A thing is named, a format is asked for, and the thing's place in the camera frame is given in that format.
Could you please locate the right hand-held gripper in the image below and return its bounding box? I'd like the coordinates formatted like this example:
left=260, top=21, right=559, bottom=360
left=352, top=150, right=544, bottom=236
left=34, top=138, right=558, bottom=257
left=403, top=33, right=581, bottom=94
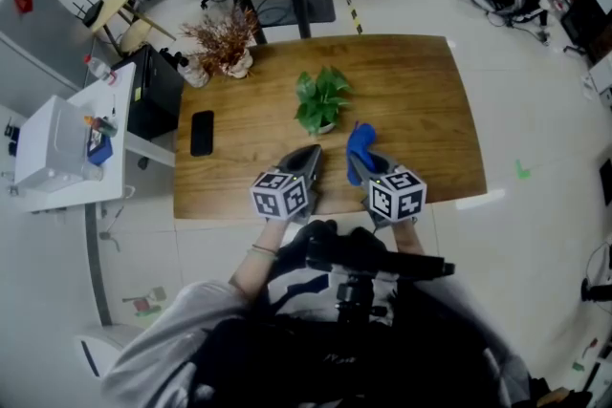
left=350, top=151, right=427, bottom=225

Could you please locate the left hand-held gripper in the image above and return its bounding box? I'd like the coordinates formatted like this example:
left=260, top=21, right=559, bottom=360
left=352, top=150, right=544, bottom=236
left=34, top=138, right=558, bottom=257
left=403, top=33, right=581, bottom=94
left=249, top=143, right=323, bottom=225

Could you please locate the blue wiping cloth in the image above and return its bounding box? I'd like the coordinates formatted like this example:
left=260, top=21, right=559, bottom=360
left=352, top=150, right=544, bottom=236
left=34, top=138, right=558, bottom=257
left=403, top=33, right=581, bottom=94
left=345, top=120, right=378, bottom=187

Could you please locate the green potted plant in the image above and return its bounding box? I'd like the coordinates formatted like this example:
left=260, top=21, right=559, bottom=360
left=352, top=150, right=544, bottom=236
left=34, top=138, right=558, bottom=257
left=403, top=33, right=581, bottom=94
left=293, top=65, right=355, bottom=137

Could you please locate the person's right forearm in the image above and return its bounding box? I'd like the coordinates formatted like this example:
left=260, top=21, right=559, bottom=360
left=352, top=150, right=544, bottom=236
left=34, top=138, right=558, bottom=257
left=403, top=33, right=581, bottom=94
left=391, top=217, right=426, bottom=257

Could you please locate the person's left forearm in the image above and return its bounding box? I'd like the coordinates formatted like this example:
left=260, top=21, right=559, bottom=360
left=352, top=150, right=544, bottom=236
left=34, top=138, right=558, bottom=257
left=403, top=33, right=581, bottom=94
left=229, top=219, right=289, bottom=303

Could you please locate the black smartphone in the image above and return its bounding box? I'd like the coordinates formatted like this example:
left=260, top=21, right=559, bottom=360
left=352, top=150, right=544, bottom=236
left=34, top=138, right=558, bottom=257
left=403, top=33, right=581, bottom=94
left=189, top=110, right=215, bottom=159

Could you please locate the clear pump bottle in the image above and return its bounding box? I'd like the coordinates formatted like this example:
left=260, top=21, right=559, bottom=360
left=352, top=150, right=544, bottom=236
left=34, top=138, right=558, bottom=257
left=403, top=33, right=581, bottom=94
left=160, top=47, right=212, bottom=89

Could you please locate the dried brown plant white vase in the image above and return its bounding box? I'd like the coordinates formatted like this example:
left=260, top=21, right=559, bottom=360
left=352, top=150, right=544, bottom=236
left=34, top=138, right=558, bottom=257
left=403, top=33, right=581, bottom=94
left=180, top=4, right=260, bottom=80

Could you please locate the black cabinet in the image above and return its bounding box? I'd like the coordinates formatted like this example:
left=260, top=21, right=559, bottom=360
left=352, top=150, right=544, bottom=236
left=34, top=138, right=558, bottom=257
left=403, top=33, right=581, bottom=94
left=114, top=44, right=186, bottom=142

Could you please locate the white side table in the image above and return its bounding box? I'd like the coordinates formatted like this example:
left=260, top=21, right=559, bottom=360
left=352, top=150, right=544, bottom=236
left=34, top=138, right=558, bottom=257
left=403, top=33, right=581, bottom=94
left=12, top=61, right=178, bottom=214

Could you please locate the blue small box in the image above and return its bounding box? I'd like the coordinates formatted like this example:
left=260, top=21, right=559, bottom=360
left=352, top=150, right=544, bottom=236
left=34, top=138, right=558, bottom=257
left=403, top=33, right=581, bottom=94
left=86, top=130, right=115, bottom=167

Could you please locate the dark bottle orange cap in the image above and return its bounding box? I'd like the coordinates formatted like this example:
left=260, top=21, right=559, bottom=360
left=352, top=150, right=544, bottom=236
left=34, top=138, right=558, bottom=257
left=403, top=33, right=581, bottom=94
left=83, top=115, right=120, bottom=139

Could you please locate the red green floor tool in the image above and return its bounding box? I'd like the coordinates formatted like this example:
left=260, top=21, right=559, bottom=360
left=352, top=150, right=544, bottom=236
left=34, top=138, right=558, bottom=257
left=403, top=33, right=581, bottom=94
left=120, top=285, right=166, bottom=317

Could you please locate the clear bottle red cap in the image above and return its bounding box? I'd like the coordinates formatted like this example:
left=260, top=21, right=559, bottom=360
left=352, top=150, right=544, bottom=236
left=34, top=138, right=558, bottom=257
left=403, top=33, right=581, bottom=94
left=82, top=54, right=119, bottom=85

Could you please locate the person's torso grey shirt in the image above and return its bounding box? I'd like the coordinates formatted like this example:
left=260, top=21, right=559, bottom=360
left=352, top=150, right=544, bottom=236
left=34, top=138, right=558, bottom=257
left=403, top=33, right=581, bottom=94
left=98, top=252, right=533, bottom=408

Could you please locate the white plastic box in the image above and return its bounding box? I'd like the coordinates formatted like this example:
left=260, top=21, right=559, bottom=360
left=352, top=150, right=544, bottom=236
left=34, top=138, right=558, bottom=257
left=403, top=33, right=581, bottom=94
left=13, top=95, right=104, bottom=194

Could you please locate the black router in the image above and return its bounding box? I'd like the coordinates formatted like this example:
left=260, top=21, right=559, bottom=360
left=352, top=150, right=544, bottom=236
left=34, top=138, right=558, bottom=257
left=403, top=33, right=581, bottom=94
left=77, top=0, right=106, bottom=28

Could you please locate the black chest camera mount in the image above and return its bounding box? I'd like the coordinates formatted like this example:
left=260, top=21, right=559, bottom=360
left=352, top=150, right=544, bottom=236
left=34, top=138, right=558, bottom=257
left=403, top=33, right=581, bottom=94
left=286, top=237, right=456, bottom=327

